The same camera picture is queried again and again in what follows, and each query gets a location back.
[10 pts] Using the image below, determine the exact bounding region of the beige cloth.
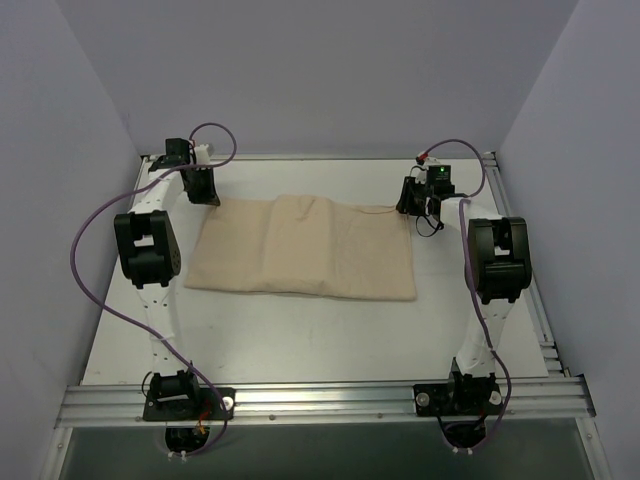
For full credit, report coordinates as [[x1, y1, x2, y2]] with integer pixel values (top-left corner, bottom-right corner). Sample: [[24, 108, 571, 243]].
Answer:
[[185, 195, 417, 301]]

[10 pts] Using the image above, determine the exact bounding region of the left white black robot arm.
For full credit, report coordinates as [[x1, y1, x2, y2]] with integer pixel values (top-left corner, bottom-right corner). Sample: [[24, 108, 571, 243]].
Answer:
[[114, 138, 221, 419]]

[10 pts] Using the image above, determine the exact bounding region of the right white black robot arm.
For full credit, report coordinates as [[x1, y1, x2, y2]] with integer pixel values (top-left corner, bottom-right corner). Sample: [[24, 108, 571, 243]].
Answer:
[[396, 161, 532, 413]]

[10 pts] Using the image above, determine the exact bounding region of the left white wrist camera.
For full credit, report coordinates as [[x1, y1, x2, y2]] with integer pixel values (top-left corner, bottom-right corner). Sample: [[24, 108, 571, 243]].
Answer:
[[193, 143, 215, 165]]

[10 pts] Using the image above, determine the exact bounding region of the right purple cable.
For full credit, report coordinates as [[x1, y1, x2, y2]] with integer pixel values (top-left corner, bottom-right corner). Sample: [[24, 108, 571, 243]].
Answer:
[[414, 138, 511, 447]]

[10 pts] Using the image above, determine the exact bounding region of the purple cable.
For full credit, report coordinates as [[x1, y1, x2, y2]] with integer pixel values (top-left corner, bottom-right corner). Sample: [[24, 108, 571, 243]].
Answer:
[[414, 138, 511, 447], [69, 122, 238, 456]]

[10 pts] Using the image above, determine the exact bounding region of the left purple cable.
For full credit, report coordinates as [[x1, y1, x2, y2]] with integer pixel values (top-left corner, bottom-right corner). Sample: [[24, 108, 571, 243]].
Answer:
[[69, 122, 238, 456]]

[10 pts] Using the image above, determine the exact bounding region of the back aluminium rail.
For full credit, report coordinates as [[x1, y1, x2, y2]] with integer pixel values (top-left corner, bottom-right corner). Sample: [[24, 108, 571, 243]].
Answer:
[[140, 152, 497, 162]]

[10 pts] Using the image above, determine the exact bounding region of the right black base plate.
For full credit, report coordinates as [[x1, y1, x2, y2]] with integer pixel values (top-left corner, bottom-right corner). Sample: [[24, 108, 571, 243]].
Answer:
[[412, 379, 503, 417]]

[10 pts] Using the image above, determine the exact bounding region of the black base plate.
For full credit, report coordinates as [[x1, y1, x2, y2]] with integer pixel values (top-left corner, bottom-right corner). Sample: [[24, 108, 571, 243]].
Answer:
[[412, 379, 503, 417], [142, 387, 236, 422]]

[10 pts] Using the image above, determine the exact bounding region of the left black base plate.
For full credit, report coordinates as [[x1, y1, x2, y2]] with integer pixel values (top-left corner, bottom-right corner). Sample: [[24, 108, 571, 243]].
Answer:
[[142, 387, 236, 422]]

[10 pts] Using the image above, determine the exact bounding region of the front aluminium rail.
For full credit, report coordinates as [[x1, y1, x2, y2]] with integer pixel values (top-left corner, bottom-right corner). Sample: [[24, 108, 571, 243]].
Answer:
[[55, 376, 595, 428]]

